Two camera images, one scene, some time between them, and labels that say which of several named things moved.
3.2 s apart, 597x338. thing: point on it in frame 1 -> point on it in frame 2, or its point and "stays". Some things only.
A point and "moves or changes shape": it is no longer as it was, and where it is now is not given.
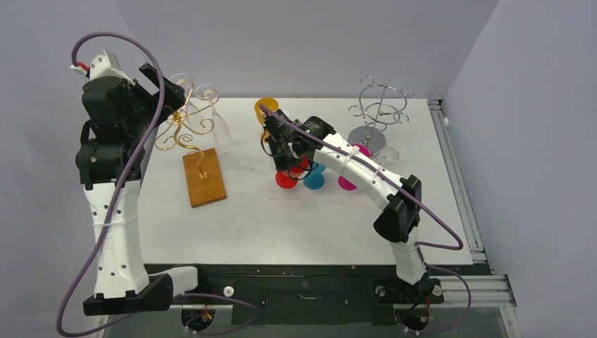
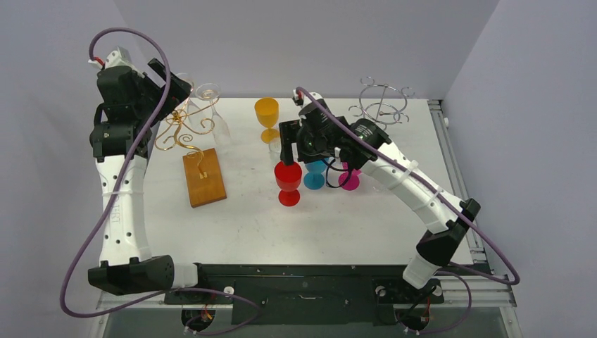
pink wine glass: (343, 182) stays
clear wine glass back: (220, 129) stays
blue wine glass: (315, 180) stays
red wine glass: (288, 179) moves or changes shape
